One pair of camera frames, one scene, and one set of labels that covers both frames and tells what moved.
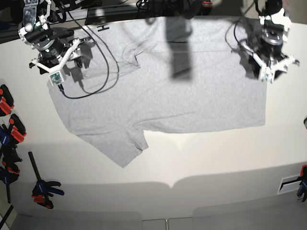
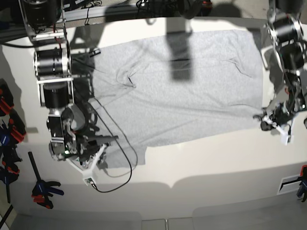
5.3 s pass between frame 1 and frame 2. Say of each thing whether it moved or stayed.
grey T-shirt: moved
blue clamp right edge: stayed
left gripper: moved
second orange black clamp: stayed
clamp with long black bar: stayed
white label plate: stayed
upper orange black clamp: stayed
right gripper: moved
